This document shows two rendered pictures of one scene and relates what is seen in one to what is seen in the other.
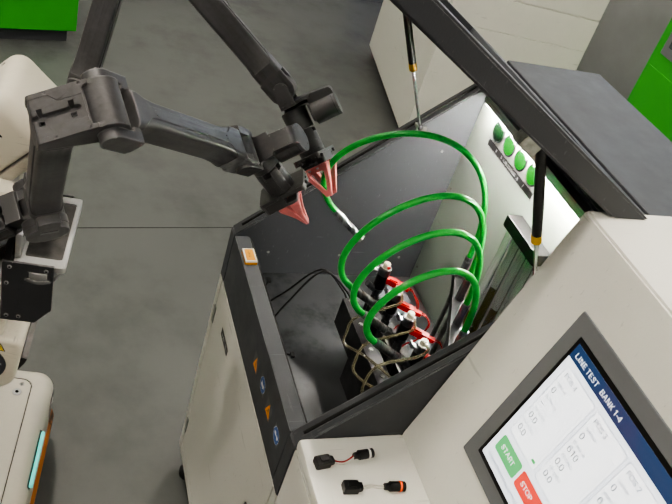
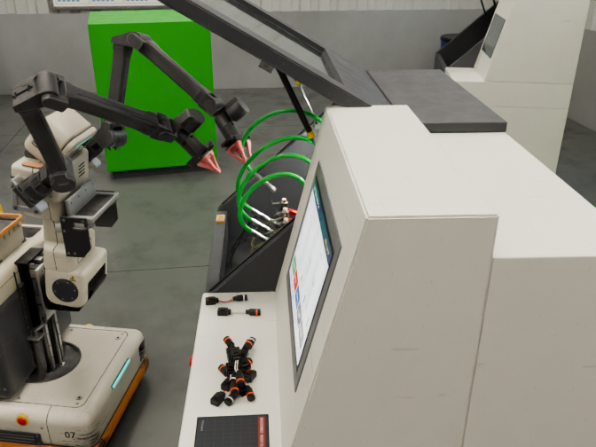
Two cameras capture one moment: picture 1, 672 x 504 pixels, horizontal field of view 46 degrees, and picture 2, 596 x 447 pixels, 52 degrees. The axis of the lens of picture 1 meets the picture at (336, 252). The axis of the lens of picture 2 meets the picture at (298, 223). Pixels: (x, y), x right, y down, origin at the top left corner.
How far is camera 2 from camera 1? 1.02 m
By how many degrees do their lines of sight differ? 23
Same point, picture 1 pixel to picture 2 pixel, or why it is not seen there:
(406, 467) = (269, 305)
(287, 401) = (209, 280)
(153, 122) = (77, 96)
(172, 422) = not seen: hidden behind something
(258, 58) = (194, 89)
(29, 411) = (121, 348)
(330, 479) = (213, 309)
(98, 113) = (39, 88)
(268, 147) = (177, 123)
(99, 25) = (114, 90)
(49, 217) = (58, 172)
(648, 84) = not seen: outside the picture
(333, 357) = not seen: hidden behind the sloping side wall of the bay
